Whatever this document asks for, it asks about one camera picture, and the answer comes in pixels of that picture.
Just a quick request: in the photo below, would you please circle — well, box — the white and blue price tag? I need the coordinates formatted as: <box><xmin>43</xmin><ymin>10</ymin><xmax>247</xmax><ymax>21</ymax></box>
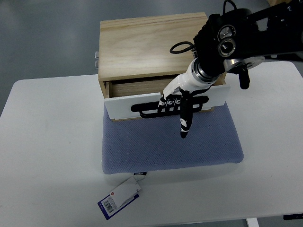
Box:
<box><xmin>98</xmin><ymin>176</ymin><xmax>141</xmax><ymax>220</ymax></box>

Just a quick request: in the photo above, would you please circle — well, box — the white table leg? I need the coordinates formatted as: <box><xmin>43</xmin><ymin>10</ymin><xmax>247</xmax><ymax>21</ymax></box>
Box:
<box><xmin>246</xmin><ymin>218</ymin><xmax>259</xmax><ymax>227</ymax></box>

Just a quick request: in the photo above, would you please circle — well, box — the wooden drawer cabinet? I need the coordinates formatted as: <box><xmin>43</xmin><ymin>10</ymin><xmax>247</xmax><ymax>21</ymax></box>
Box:
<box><xmin>97</xmin><ymin>12</ymin><xmax>227</xmax><ymax>123</ymax></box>

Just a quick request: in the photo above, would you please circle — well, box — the white drawer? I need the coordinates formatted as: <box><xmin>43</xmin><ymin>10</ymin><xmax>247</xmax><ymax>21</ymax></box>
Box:
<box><xmin>100</xmin><ymin>75</ymin><xmax>231</xmax><ymax>120</ymax></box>

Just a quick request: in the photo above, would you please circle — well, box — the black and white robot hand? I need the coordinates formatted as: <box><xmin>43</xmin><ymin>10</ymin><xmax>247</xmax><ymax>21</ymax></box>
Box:
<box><xmin>158</xmin><ymin>58</ymin><xmax>215</xmax><ymax>139</ymax></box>

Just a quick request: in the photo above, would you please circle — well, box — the black drawer handle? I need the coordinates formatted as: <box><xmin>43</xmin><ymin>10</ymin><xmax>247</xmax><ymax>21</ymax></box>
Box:
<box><xmin>131</xmin><ymin>95</ymin><xmax>209</xmax><ymax>119</ymax></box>

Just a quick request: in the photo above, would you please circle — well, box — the dark object at table edge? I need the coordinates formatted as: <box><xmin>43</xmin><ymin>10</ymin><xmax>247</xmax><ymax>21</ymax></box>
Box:
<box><xmin>283</xmin><ymin>213</ymin><xmax>303</xmax><ymax>220</ymax></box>

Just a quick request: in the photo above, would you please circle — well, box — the cardboard box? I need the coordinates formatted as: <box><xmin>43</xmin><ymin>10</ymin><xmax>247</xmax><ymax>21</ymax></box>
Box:
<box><xmin>267</xmin><ymin>0</ymin><xmax>291</xmax><ymax>7</ymax></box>

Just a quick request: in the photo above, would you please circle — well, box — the blue mesh cushion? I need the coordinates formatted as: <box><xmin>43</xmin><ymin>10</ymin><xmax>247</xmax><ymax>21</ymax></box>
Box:
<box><xmin>102</xmin><ymin>105</ymin><xmax>244</xmax><ymax>175</ymax></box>

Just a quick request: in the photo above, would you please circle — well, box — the silver table bracket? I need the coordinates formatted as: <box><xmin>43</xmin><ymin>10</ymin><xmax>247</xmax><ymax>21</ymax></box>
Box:
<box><xmin>94</xmin><ymin>51</ymin><xmax>99</xmax><ymax>69</ymax></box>

